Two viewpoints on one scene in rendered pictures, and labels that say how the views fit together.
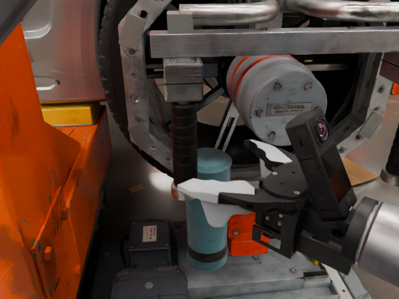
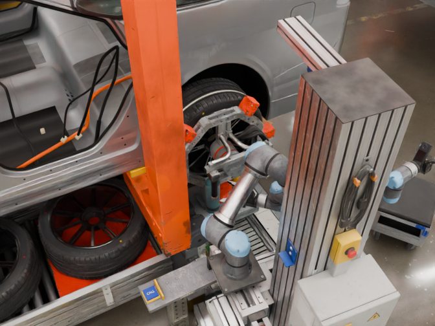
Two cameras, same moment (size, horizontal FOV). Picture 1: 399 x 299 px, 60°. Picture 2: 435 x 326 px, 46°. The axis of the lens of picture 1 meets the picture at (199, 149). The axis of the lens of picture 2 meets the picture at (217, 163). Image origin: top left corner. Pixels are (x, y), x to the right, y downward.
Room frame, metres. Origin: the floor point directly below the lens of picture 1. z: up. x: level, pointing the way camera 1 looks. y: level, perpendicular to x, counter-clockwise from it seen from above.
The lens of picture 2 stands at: (-1.31, 0.71, 2.97)
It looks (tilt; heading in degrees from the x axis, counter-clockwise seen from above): 46 degrees down; 338
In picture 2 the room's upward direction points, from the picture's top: straight up
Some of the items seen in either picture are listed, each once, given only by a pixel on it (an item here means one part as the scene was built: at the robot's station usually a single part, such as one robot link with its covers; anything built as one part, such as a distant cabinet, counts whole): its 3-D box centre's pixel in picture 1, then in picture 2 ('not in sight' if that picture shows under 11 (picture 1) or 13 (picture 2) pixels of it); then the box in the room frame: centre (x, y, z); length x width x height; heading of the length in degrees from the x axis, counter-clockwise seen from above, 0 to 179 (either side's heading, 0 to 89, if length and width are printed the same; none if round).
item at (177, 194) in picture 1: (184, 147); (214, 187); (0.43, 0.02, 0.83); 0.04 x 0.04 x 0.16
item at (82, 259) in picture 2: not in sight; (95, 225); (0.78, 0.69, 0.39); 0.66 x 0.66 x 0.24
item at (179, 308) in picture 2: not in sight; (176, 305); (0.16, 0.38, 0.21); 0.10 x 0.10 x 0.42; 6
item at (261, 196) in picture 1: (257, 194); not in sight; (0.32, -0.06, 0.83); 0.09 x 0.05 x 0.02; 87
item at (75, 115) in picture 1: (71, 108); (136, 164); (0.89, 0.35, 0.71); 0.14 x 0.14 x 0.05; 6
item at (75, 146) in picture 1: (56, 140); (148, 184); (0.72, 0.33, 0.69); 0.52 x 0.17 x 0.35; 6
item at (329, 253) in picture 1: (309, 215); (247, 198); (0.31, -0.13, 0.80); 0.12 x 0.08 x 0.09; 51
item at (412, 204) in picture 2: not in sight; (404, 211); (0.26, -1.35, 0.17); 0.43 x 0.36 x 0.34; 132
